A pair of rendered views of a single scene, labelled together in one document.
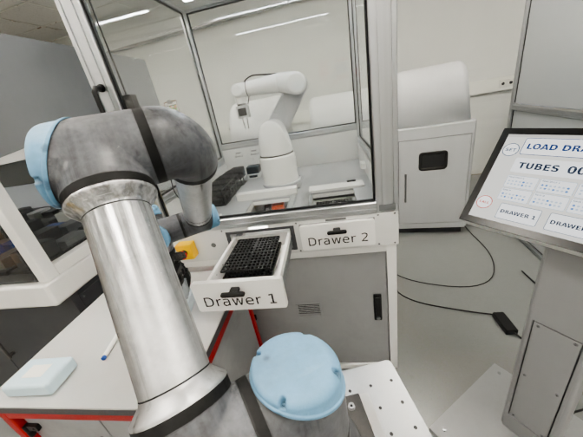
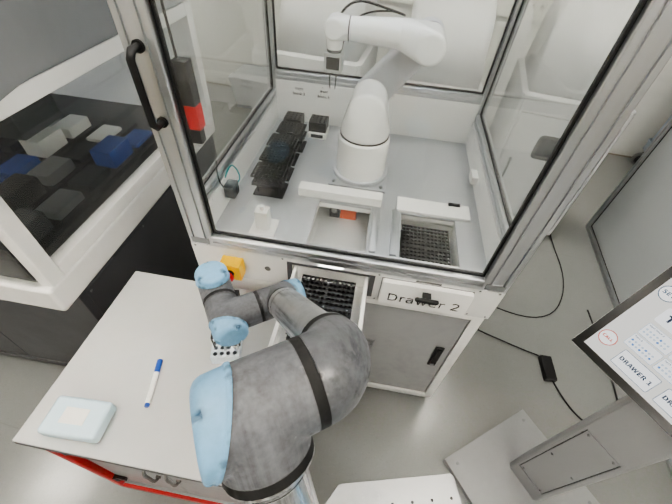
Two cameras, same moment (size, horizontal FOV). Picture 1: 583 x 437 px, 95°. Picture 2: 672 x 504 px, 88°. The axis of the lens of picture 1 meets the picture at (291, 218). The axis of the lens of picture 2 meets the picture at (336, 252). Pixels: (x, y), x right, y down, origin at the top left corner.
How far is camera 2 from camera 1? 0.52 m
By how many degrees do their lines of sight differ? 24
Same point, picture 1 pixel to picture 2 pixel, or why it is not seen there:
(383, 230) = (479, 304)
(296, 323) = not seen: hidden behind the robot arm
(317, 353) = not seen: outside the picture
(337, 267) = (408, 318)
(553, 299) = (618, 429)
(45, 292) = (50, 298)
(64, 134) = (242, 441)
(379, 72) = (572, 158)
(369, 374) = (431, 486)
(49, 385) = (95, 437)
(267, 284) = not seen: hidden behind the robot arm
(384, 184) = (505, 268)
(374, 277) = (445, 334)
